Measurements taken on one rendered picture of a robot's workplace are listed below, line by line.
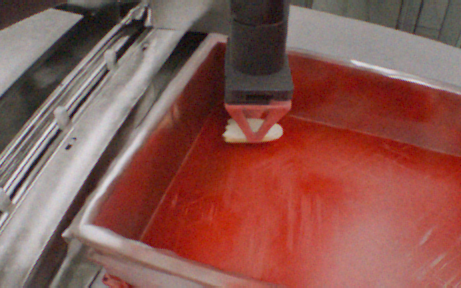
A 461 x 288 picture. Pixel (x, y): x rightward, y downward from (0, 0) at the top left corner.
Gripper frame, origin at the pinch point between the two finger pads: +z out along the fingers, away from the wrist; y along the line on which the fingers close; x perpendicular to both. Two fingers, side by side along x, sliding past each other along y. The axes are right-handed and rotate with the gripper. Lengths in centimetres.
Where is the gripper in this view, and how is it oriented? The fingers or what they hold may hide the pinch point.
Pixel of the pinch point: (253, 125)
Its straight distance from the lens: 46.9
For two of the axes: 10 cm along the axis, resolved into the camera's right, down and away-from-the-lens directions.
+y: 0.0, -7.1, 7.1
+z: 0.0, 7.1, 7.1
